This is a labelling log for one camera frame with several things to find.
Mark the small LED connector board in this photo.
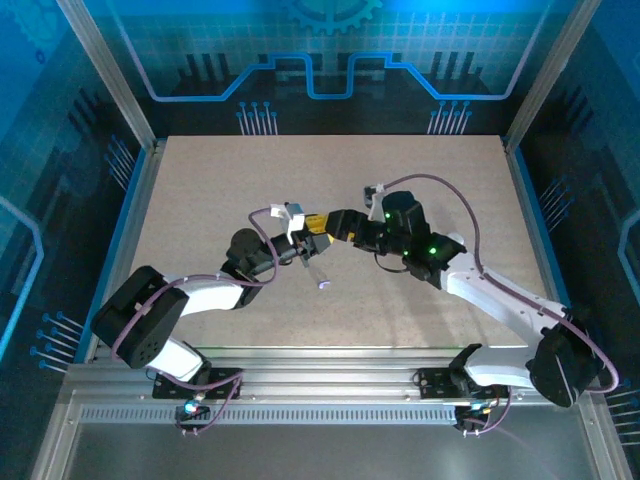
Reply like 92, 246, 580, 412
175, 398, 211, 421
457, 401, 494, 424

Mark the brushed metal panel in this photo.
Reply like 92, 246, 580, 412
62, 424, 604, 480

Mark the aluminium table side rail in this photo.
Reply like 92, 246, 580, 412
99, 139, 169, 301
502, 137, 571, 314

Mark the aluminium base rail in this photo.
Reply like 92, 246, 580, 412
67, 345, 551, 407

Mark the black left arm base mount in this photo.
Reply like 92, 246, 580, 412
152, 367, 245, 401

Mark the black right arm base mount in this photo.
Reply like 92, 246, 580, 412
416, 367, 511, 401

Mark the slotted grey cable duct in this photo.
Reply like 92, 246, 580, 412
78, 405, 459, 427

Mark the aluminium frame post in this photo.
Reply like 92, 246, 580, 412
53, 0, 160, 154
503, 0, 605, 151

